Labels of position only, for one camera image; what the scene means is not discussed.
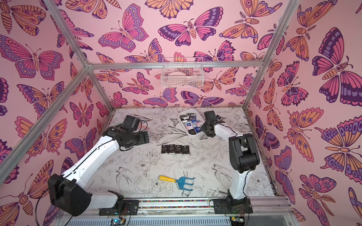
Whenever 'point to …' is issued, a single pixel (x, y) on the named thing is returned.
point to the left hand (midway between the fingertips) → (144, 138)
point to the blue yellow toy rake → (181, 182)
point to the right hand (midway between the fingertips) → (201, 129)
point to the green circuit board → (117, 221)
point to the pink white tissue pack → (199, 123)
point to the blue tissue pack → (189, 125)
